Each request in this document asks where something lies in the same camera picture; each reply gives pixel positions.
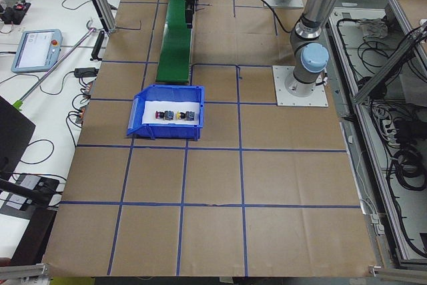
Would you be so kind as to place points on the yellow push button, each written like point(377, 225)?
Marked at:
point(185, 116)

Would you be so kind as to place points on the red push button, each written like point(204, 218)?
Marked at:
point(164, 115)

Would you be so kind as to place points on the green conveyor belt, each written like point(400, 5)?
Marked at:
point(174, 59)

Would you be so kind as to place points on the blue bin left side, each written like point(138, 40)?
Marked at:
point(178, 93)

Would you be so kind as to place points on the white foam pad left bin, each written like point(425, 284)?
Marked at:
point(152, 106)

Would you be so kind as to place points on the black power adapter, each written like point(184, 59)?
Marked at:
point(82, 72)

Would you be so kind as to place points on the teach pendant tablet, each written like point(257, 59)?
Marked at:
point(37, 51)

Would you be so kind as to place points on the grabber stick tool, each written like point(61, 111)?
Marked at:
point(17, 104)

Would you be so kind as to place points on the black monitor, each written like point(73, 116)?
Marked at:
point(16, 133)

